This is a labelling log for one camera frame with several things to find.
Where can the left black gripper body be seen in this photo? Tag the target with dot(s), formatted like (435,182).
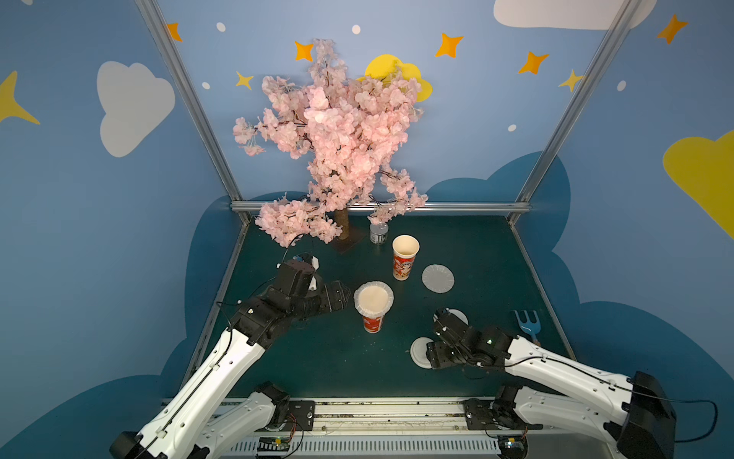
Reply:
(330,295)

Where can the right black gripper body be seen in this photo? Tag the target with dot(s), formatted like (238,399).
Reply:
(449,338)

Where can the white cup lid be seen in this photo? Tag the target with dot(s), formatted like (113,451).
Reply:
(418,352)
(460,315)

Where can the red paper cup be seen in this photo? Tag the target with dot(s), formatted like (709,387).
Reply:
(405,248)
(373,310)

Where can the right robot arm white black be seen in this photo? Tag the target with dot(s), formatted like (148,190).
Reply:
(631,415)

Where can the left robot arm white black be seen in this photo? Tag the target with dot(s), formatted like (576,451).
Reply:
(187,426)

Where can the brown square tree base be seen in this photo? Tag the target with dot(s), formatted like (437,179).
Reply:
(355,235)

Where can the silver tin can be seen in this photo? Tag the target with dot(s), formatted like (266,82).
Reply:
(378,233)

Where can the right small circuit board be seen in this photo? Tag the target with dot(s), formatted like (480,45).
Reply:
(512,448)

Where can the small circuit board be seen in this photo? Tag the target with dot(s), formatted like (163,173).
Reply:
(273,445)
(512,448)

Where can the left small circuit board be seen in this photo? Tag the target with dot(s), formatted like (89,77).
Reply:
(273,445)

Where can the pink cherry blossom tree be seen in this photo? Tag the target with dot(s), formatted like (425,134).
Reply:
(352,127)

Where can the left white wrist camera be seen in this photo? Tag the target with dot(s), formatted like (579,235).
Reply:
(313,265)

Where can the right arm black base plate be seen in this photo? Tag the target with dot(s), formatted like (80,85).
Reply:
(485,414)

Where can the blue garden fork wooden handle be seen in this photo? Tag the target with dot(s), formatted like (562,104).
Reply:
(529,323)

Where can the aluminium front rail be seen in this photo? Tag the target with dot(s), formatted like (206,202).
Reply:
(398,416)

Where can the back aluminium frame bar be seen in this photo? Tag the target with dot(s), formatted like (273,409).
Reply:
(429,207)

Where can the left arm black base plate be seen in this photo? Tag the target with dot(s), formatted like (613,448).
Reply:
(299,416)

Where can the left aluminium frame post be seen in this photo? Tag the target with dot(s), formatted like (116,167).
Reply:
(154,20)

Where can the aluminium frame post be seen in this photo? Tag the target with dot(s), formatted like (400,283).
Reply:
(154,20)
(607,50)

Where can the right aluminium frame post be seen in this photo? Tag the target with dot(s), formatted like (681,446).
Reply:
(607,50)

